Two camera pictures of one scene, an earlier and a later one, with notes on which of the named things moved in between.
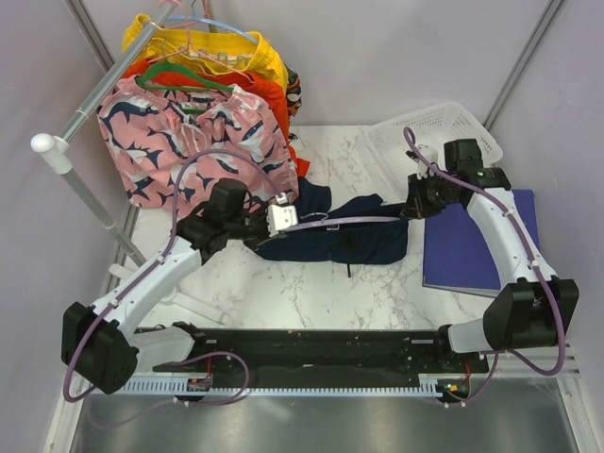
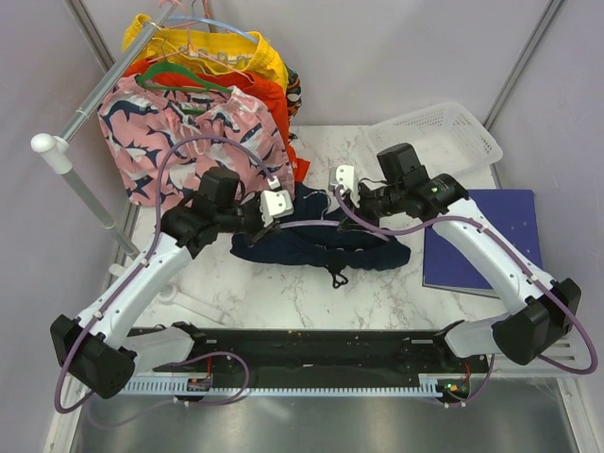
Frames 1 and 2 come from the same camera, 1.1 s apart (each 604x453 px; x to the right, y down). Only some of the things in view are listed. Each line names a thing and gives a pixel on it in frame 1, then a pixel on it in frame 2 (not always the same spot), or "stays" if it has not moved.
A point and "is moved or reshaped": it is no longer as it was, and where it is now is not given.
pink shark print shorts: x=173 y=146 stays
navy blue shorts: x=365 y=231 is moved or reshaped
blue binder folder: x=457 y=256 stays
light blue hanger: x=215 y=24 stays
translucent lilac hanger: x=323 y=223 is moved or reshaped
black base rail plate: x=383 y=355 stays
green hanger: x=170 y=66 stays
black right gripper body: x=432 y=193 → x=377 y=203
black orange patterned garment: x=293 y=97 stays
